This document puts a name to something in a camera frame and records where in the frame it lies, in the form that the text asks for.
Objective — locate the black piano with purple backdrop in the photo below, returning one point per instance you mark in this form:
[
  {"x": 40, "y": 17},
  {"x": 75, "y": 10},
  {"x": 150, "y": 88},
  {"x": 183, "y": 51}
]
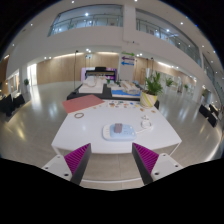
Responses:
[{"x": 100, "y": 72}]

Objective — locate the thin black pole stand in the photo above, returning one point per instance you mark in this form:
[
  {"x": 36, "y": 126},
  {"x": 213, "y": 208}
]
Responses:
[{"x": 76, "y": 70}]

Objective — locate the small grey charger block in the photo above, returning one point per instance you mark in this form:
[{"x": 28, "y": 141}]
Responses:
[{"x": 118, "y": 128}]

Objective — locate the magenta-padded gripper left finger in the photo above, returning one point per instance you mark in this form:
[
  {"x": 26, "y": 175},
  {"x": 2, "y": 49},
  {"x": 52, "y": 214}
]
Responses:
[{"x": 78, "y": 159}]

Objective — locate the small green floor plant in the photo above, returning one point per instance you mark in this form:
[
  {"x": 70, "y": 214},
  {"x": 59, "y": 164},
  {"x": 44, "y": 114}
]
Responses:
[{"x": 26, "y": 82}]

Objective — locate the potted plant in striped pot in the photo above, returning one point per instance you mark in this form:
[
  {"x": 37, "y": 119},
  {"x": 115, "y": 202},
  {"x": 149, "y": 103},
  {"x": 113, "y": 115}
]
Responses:
[{"x": 148, "y": 99}]

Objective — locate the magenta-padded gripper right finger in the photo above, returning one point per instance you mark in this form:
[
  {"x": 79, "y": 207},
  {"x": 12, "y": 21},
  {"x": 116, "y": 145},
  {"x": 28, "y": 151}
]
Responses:
[{"x": 146, "y": 160}]

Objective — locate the small round brown disc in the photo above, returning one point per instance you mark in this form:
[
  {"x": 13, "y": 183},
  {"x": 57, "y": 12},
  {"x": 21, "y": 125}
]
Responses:
[{"x": 141, "y": 109}]

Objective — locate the salmon red flat mat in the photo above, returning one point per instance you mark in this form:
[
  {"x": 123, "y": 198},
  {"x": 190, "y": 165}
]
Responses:
[{"x": 81, "y": 103}]

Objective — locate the small round orange disc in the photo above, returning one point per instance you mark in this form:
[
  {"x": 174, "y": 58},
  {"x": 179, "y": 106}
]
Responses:
[{"x": 153, "y": 111}]

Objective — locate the group of black chairs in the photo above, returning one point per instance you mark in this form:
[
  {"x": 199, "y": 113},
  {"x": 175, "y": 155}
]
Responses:
[
  {"x": 10, "y": 104},
  {"x": 210, "y": 115}
]

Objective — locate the black platform with white models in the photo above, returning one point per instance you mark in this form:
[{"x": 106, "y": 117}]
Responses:
[{"x": 106, "y": 92}]

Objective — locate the green floor plant white pot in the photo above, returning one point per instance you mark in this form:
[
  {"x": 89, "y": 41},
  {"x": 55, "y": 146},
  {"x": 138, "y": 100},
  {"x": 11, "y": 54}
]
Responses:
[{"x": 169, "y": 82}]

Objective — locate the white pillar with arrow signs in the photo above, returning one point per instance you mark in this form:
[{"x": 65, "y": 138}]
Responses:
[{"x": 126, "y": 68}]

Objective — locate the light blue power strip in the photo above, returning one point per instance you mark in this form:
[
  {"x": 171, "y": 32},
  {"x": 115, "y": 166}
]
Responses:
[{"x": 125, "y": 135}]

